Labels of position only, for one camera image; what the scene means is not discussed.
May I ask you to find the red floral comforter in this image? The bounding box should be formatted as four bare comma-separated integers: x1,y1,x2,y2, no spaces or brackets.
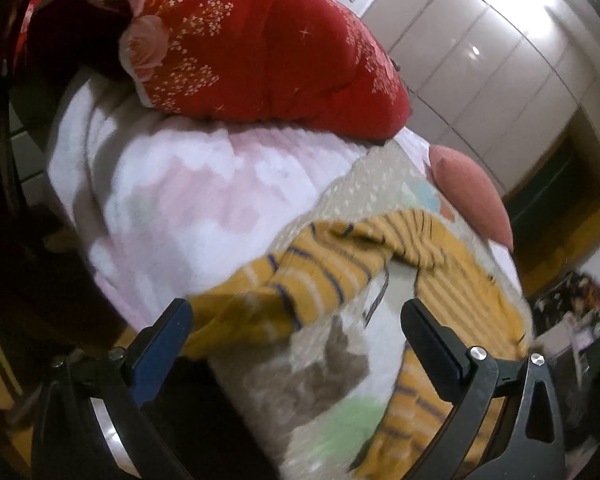
14,0,413,142

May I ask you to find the pink corduroy pillow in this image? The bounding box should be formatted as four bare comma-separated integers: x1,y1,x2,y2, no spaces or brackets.
428,144,514,252

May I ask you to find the wooden door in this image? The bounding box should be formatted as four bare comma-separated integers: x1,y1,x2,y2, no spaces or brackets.
509,194,600,296

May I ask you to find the yellow striped knit sweater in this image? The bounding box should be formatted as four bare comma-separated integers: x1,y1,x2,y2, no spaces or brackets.
182,207,531,480

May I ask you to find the patchwork quilted bedspread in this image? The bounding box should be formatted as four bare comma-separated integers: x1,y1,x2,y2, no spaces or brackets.
211,140,533,479

